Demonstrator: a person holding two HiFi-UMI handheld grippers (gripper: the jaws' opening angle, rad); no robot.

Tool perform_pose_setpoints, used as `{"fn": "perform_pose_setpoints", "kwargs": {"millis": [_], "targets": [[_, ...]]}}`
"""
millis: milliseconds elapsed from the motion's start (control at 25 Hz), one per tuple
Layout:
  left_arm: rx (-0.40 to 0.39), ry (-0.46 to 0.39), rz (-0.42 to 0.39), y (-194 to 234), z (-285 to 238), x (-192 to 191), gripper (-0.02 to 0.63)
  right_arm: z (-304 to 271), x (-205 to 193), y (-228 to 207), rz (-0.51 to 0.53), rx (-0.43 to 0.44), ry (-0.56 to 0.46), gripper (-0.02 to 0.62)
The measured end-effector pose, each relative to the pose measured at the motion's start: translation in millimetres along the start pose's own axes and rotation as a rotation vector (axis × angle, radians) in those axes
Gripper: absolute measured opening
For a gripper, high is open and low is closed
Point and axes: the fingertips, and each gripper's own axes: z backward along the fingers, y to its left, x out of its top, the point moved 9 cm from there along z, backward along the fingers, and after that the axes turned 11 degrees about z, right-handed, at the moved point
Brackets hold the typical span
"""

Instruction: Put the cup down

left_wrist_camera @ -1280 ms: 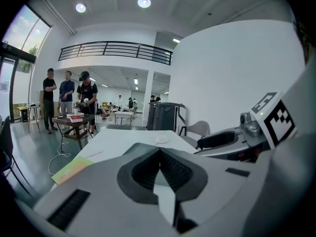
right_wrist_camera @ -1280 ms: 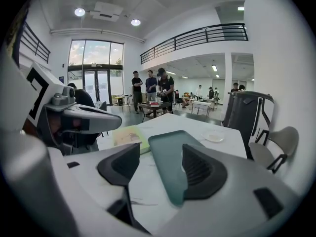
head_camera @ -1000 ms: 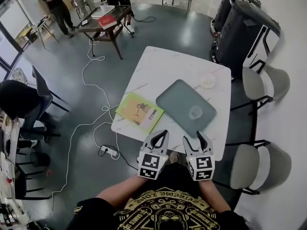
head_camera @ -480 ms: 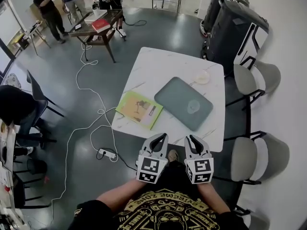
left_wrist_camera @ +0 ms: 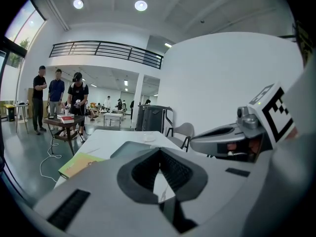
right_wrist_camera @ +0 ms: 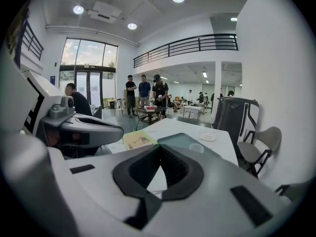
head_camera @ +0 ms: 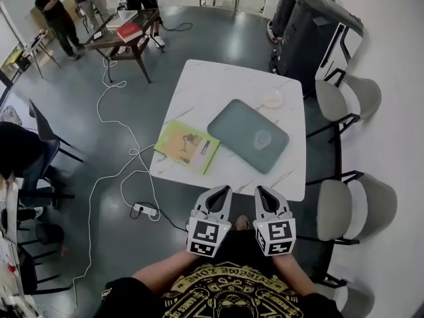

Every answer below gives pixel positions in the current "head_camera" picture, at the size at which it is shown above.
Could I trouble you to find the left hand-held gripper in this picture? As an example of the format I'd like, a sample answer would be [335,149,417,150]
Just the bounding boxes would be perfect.
[186,185,233,258]

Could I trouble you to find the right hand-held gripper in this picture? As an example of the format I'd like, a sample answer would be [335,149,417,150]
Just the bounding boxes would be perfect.
[253,185,297,256]

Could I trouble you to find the clear plastic cup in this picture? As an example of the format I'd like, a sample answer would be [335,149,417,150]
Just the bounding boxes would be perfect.
[252,129,273,149]

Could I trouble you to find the grey-green tray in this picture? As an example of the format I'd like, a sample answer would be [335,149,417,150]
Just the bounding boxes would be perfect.
[207,98,290,175]

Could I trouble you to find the person's right forearm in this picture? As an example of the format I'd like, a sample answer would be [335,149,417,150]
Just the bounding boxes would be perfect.
[273,253,317,294]

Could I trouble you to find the person's left forearm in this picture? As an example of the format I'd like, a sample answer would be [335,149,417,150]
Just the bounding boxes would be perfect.
[132,250,199,284]

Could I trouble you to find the grey padded chair black legs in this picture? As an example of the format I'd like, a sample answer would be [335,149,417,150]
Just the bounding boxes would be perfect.
[304,170,398,244]
[314,270,375,318]
[304,68,382,138]

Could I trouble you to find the yellow-green book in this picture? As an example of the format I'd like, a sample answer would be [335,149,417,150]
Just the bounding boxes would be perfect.
[154,120,221,175]

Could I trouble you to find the white power strip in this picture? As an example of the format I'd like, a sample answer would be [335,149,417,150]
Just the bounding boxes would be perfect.
[132,203,158,217]

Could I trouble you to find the person's black printed shirt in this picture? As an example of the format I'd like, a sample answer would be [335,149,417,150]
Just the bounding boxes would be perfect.
[101,230,344,318]

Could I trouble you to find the white round saucer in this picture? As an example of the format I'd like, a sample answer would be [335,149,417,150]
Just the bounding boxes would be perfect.
[258,87,285,108]

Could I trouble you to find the white marble table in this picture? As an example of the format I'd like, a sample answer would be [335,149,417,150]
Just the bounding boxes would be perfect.
[149,59,306,202]

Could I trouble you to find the black robot with white panel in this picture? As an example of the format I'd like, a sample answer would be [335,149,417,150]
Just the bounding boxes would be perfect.
[270,0,365,95]

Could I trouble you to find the black round waste bin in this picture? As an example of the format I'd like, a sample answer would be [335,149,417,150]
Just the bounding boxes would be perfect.
[35,223,64,246]

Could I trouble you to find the dark grey chair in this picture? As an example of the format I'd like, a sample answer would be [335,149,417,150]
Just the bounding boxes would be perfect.
[18,99,83,208]

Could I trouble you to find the red book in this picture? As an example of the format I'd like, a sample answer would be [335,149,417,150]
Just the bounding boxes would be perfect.
[115,23,144,42]

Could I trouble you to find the black service robot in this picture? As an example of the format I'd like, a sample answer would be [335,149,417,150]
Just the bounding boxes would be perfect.
[267,0,335,42]

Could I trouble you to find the dark wooden coffee table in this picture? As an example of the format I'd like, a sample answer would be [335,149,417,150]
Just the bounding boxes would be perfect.
[84,7,165,84]

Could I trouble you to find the white work desk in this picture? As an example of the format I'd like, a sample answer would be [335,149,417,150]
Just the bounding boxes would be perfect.
[0,177,21,278]

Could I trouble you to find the white book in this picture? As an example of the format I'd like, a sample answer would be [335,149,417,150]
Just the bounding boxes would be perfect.
[105,9,138,29]

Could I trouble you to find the patterned round cushion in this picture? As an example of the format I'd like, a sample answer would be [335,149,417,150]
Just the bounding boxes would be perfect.
[0,105,23,127]

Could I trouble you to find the small thin-legged side table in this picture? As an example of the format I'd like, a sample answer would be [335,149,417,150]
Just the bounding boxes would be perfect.
[25,30,62,79]

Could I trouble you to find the yellow black storage box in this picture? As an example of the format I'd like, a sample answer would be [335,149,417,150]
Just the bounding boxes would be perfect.
[6,50,30,72]

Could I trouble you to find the black floor cable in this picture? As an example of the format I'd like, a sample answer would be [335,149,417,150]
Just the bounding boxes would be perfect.
[160,20,193,32]
[129,203,189,233]

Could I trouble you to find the white floor cable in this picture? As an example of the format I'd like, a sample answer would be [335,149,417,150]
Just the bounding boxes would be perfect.
[71,56,162,311]

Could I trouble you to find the black metal frame chair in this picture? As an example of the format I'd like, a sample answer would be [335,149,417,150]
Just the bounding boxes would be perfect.
[16,240,72,294]

